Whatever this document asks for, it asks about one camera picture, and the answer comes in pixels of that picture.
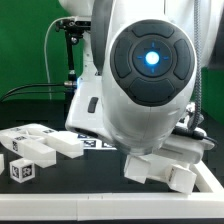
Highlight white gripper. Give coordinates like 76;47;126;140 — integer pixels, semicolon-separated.
153;126;214;164

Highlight white tagged cube left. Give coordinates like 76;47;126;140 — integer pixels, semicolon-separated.
10;158;35;183

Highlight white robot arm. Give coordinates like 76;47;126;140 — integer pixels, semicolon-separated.
66;0;224;164

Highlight black camera on stand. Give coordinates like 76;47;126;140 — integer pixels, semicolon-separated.
55;16;91;98

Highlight white tagged chair part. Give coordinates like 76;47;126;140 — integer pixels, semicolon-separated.
14;124;84;159

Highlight white part at left edge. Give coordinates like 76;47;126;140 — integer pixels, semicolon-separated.
0;154;5;175

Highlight white L-shaped fence frame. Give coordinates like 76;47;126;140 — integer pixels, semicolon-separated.
0;163;224;221

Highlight grey camera cable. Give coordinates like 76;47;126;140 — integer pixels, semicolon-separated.
43;16;75;100

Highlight black cables at base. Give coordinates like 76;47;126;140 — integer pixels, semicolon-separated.
0;81;78;103

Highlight paper sheet with tags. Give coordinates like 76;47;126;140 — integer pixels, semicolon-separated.
77;134;114;150

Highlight white chair seat part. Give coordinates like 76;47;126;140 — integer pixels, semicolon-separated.
138;155;181;183

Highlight long white chair back part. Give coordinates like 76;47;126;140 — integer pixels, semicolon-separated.
0;131;56;168

